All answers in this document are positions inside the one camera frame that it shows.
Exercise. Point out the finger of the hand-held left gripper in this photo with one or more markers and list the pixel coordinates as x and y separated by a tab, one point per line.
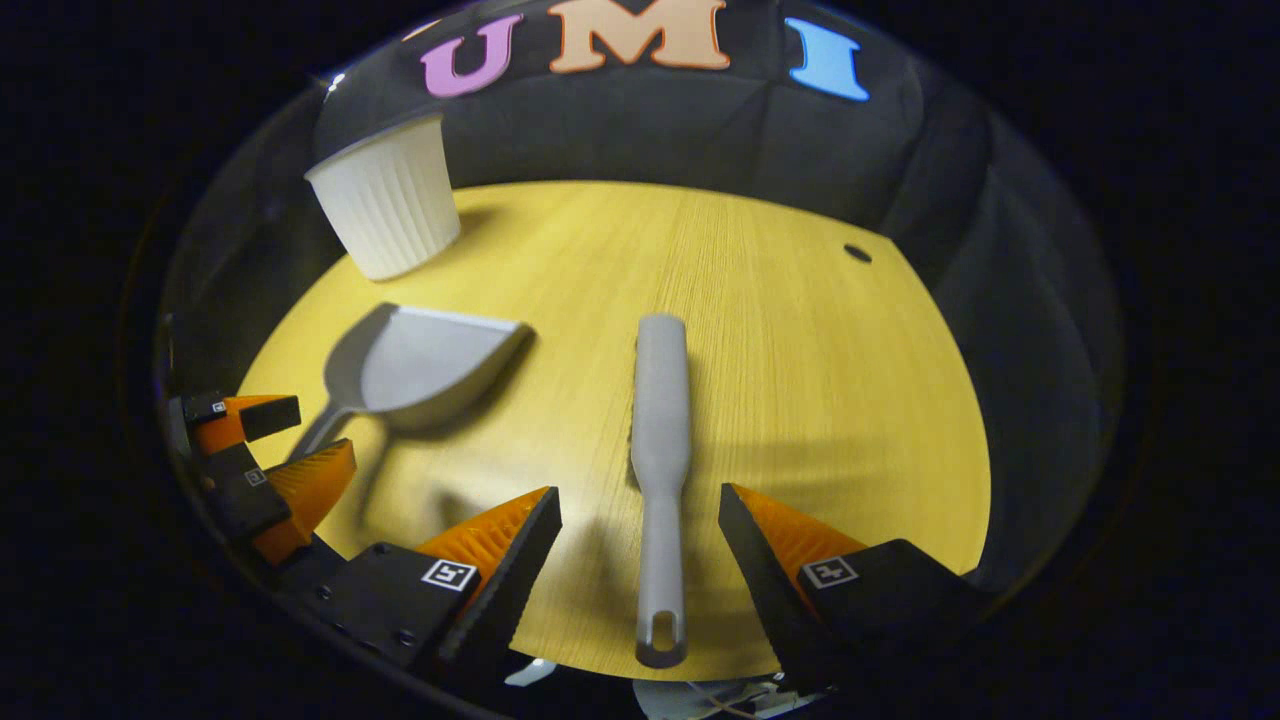
265	415
245	495

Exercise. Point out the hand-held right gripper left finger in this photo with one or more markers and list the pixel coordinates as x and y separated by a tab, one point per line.
530	560

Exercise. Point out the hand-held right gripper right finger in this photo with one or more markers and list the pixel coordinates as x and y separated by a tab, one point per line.
760	580

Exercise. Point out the grey plastic dustpan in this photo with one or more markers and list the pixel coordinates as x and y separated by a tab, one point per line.
430	360

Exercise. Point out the small grey broom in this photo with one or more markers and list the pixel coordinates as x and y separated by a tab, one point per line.
660	400

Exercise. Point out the white ribbed garbage bin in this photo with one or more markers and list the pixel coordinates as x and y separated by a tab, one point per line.
385	200

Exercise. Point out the wooden desktop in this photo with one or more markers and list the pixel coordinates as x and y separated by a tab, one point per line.
800	400

